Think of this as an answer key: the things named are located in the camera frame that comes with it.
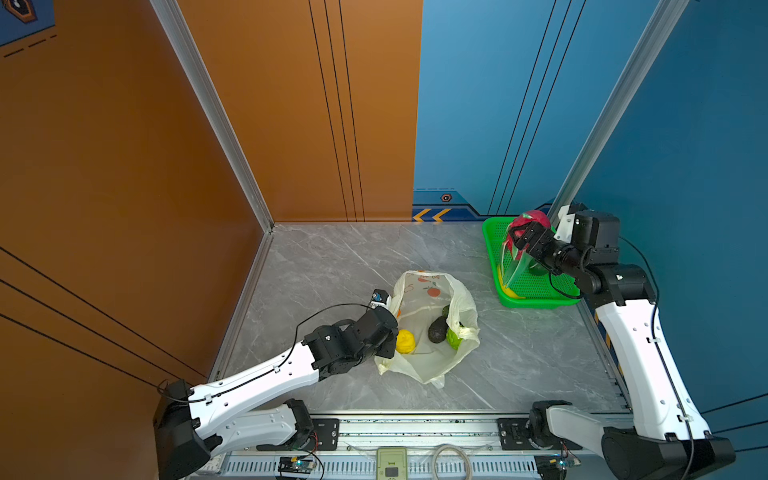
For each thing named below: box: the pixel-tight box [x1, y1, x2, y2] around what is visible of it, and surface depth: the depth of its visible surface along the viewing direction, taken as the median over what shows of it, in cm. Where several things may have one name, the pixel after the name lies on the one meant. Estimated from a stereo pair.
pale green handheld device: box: [376, 447, 408, 480], surface depth 70 cm
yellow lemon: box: [396, 329, 417, 354], surface depth 86 cm
